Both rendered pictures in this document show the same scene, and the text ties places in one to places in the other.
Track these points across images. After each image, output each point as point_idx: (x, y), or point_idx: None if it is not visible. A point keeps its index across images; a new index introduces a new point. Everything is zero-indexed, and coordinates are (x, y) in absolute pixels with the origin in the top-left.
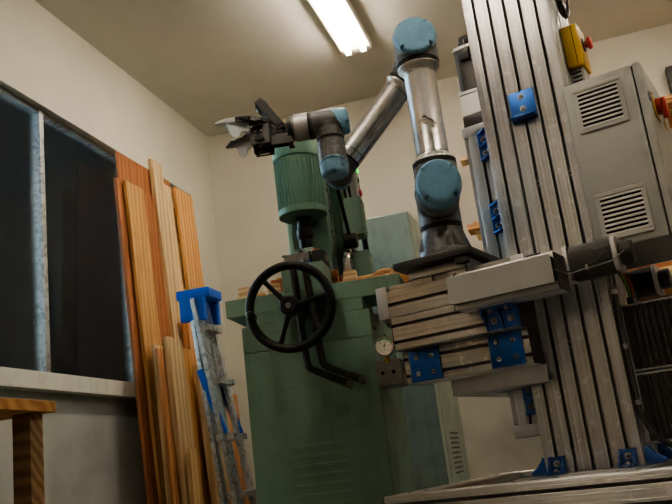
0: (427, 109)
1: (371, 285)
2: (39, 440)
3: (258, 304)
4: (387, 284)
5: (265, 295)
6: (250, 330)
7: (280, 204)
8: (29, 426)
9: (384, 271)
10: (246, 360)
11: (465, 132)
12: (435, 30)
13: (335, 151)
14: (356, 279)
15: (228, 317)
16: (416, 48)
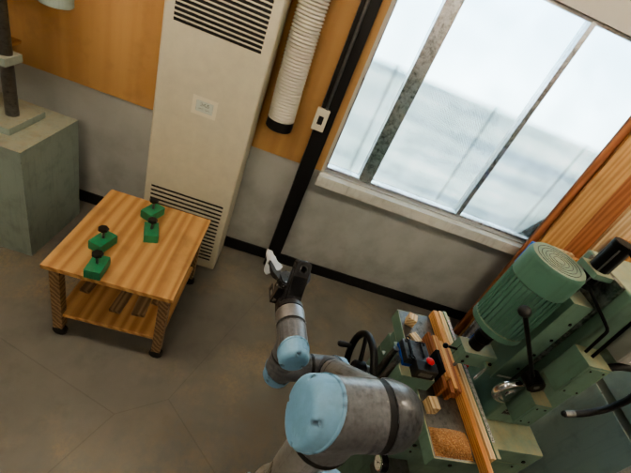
0: (274, 467)
1: (422, 431)
2: (164, 307)
3: (399, 335)
4: (424, 449)
5: (403, 337)
6: (388, 340)
7: (482, 297)
8: (159, 300)
9: (437, 440)
10: (377, 348)
11: None
12: (310, 449)
13: (268, 368)
14: (426, 412)
15: (392, 318)
16: (284, 424)
